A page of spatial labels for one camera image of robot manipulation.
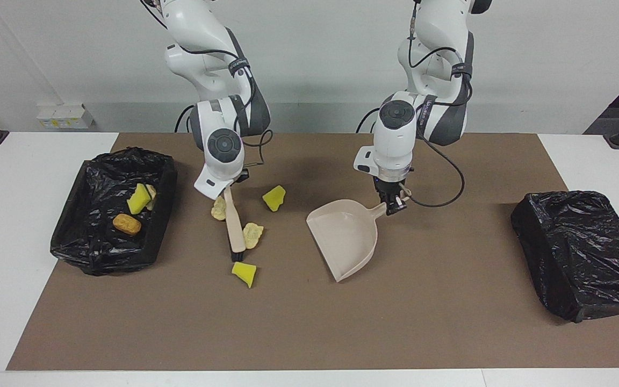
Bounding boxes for yellow sponge piece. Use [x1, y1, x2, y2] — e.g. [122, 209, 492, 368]
[262, 185, 287, 212]
[232, 261, 257, 289]

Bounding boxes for beige hand brush black bristles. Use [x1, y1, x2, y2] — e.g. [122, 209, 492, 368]
[224, 185, 247, 263]

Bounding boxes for beige plastic dustpan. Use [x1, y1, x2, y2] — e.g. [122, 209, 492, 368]
[306, 185, 412, 283]

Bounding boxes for green and yellow sponge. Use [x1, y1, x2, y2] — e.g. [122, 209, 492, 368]
[127, 183, 152, 215]

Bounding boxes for brown oval foam lump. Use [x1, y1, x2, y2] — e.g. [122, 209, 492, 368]
[112, 213, 142, 237]

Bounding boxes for black bag-lined bin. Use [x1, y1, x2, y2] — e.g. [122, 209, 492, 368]
[510, 190, 619, 324]
[50, 147, 178, 276]

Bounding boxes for brown table mat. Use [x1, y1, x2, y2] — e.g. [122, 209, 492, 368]
[6, 133, 619, 371]

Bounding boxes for black base cable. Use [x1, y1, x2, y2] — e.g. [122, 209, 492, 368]
[174, 105, 195, 133]
[356, 107, 380, 133]

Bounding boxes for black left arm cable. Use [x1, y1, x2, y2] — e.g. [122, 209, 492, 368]
[407, 0, 474, 209]

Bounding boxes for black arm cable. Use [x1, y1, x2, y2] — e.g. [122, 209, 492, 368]
[407, 0, 474, 209]
[143, 0, 273, 168]

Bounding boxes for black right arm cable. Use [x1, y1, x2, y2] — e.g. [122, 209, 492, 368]
[143, 0, 273, 168]

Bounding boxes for white wall socket box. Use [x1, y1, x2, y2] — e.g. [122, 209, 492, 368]
[37, 103, 95, 130]

